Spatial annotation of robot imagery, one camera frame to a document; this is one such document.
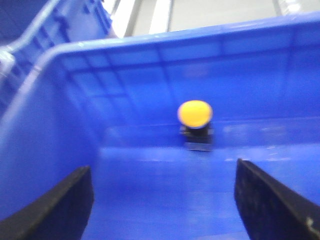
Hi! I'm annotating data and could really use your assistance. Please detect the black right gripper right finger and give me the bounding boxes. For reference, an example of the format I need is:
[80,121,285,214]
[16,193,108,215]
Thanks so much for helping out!
[234,158,320,240]

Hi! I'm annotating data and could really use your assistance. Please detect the blue source bin with buttons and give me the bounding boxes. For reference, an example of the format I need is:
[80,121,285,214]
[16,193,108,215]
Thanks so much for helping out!
[0,0,112,113]

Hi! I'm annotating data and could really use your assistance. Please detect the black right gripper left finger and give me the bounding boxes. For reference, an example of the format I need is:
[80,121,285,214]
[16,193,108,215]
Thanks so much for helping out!
[0,166,94,240]

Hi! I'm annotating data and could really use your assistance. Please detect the blue destination bin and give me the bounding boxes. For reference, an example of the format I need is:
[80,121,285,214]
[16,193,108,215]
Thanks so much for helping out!
[0,11,320,240]

